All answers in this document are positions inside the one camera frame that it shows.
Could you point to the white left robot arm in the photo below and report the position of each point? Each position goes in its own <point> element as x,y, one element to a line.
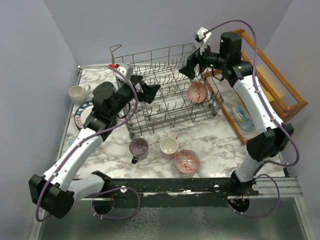
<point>56,190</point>

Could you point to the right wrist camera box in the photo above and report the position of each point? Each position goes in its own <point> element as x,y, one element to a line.
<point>202,36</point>

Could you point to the red patterned bowl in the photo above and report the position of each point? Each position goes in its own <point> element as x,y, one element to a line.
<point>186,162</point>
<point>197,92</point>

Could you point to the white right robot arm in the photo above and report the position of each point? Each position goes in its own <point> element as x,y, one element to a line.
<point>272,134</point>

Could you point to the cream mug at left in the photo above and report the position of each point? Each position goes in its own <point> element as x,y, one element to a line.
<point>79,95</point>

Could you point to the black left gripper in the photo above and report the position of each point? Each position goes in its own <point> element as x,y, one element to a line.
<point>149,91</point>

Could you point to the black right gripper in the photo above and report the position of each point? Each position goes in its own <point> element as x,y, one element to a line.
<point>192,60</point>

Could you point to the wooden dish drying rack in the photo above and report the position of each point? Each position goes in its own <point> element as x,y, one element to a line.
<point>287,101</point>

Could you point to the round plate dark lettered rim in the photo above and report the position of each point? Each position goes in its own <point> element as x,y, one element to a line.
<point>81,114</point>

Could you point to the blue patterned clear dish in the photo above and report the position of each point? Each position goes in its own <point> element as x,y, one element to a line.
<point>243,118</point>

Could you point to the grey wire dish rack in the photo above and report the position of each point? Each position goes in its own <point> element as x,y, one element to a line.
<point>171,105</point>

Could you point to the purple mug black handle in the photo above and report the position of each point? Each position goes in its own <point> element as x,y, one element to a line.
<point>139,148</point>

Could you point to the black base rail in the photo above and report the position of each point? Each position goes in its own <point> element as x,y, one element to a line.
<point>174,192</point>

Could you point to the cream mug pink handle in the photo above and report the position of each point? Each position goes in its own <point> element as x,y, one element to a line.
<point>168,147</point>

